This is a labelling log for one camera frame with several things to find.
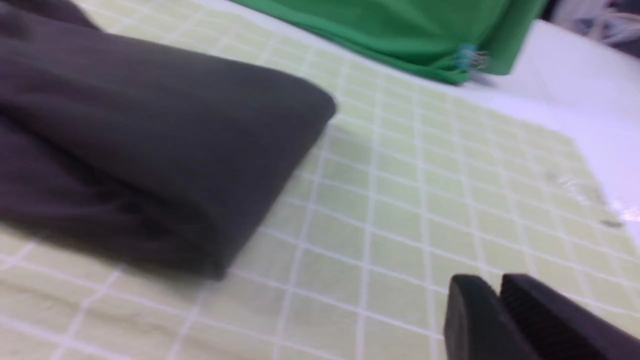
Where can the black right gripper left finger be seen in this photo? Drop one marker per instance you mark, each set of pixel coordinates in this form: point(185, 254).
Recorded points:
point(478, 326)

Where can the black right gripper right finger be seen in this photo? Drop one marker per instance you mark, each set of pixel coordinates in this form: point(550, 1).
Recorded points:
point(558, 328)

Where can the dark gray long-sleeve shirt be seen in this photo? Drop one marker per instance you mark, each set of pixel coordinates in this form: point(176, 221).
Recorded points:
point(146, 152)

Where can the light green checkered tablecloth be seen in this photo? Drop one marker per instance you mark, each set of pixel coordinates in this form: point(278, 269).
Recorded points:
point(408, 187)

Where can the teal binder clip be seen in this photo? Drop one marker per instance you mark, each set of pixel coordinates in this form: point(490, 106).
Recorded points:
point(469, 57)

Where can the green backdrop cloth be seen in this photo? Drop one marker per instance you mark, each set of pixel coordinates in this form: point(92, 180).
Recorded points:
point(419, 37)

